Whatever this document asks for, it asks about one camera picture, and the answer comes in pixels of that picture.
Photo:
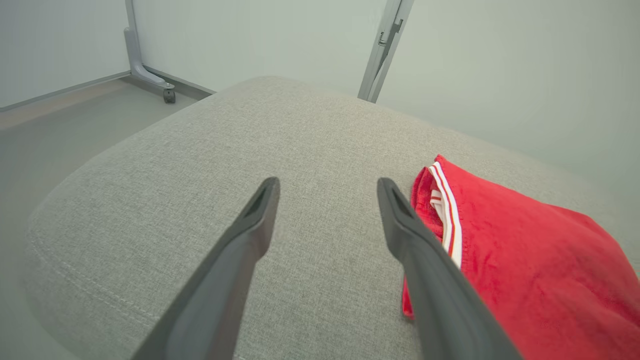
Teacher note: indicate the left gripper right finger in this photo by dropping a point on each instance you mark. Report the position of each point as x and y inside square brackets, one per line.
[445, 310]

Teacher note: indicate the grey wheeled frame post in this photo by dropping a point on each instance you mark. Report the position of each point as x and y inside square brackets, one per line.
[131, 45]

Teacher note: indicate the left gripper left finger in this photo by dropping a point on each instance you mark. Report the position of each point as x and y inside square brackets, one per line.
[210, 310]

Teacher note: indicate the red jersey white striped trim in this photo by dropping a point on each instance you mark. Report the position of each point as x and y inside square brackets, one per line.
[540, 270]

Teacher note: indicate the grey frame post with latch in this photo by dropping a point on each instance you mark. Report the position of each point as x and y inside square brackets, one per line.
[382, 50]

